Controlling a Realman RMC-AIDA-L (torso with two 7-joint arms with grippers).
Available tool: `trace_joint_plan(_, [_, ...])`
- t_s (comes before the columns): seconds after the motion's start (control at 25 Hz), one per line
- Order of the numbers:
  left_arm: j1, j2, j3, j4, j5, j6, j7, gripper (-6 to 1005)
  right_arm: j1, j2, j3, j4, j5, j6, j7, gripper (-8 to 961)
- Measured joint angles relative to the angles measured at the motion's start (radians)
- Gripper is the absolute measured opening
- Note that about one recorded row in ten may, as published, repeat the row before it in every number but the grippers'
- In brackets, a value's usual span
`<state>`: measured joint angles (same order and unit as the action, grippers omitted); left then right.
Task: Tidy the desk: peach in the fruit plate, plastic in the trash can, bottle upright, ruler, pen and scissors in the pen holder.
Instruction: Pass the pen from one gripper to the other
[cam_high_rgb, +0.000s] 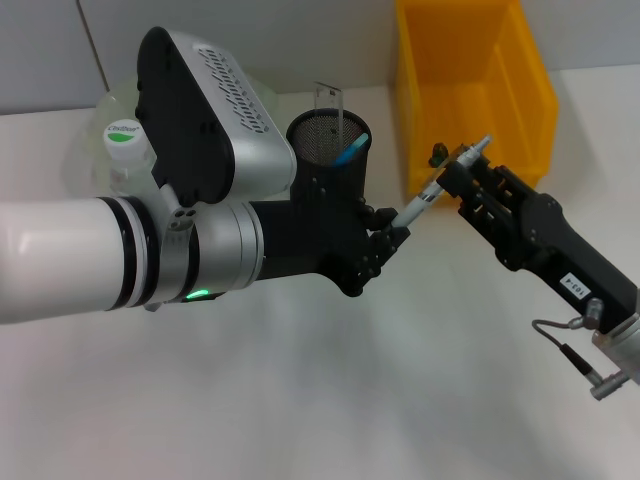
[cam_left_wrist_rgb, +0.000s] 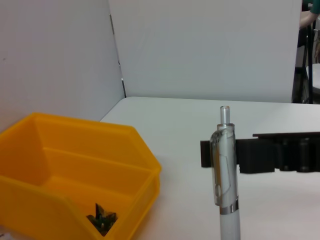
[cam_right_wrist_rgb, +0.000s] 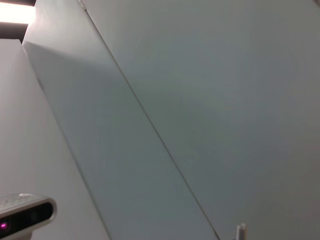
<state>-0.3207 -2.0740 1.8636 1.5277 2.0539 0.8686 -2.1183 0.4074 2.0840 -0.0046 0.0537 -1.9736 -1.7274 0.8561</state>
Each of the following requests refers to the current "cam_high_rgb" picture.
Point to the black mesh pen holder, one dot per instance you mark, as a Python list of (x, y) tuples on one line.
[(345, 180)]

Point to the blue teal scissors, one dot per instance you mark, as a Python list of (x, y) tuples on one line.
[(350, 152)]

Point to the green plastic wrapper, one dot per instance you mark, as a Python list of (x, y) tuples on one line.
[(439, 152)]

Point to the clear plastic ruler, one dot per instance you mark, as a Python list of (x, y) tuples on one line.
[(330, 105)]

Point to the clear green-label water bottle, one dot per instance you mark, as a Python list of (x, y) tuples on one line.
[(125, 160)]

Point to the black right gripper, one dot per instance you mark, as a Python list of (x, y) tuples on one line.
[(565, 255)]

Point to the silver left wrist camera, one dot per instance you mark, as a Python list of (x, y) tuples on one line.
[(200, 125)]

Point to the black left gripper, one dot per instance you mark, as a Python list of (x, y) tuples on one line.
[(320, 235)]

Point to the yellow plastic bin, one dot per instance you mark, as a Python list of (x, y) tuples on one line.
[(525, 100)]

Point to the green wavy fruit plate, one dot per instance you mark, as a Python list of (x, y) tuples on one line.
[(85, 145)]

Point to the grey white ballpoint pen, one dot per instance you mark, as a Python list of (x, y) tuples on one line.
[(422, 200)]

